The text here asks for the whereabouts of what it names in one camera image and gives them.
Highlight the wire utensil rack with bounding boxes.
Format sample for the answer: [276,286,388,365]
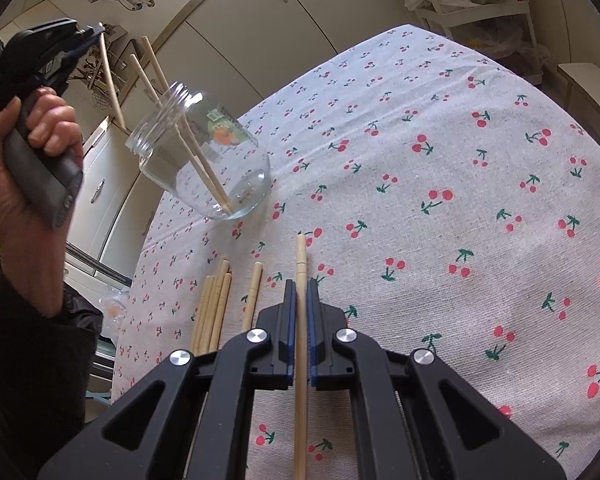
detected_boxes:
[77,22,133,113]

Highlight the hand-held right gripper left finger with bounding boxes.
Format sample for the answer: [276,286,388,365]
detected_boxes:
[36,280,297,480]

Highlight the white shelf rack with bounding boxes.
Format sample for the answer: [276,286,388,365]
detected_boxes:
[414,0,543,88]

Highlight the cream kitchen drawer unit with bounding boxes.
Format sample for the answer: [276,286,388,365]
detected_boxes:
[62,112,158,283]

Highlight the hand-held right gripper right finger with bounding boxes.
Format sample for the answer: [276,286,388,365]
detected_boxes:
[306,279,566,480]

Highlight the person's left hand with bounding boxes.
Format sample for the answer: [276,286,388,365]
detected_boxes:
[0,86,85,266]

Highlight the cherry print tablecloth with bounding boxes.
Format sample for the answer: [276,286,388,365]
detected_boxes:
[111,24,600,480]

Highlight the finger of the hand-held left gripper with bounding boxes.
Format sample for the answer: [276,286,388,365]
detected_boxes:
[72,21,105,42]
[55,37,98,70]

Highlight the wooden chopstick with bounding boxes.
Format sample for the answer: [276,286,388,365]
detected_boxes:
[293,233,309,480]
[196,274,220,355]
[140,36,231,208]
[97,34,128,130]
[203,258,230,355]
[240,261,264,334]
[209,272,233,354]
[189,275,214,355]
[129,53,234,215]

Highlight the person's left forearm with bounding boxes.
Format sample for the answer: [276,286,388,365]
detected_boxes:
[0,245,104,480]

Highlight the clear glass jar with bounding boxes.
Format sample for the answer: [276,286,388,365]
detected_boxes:
[125,81,272,221]

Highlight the cream kitchen cabinet doors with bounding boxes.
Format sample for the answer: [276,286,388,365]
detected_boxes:
[157,0,418,113]

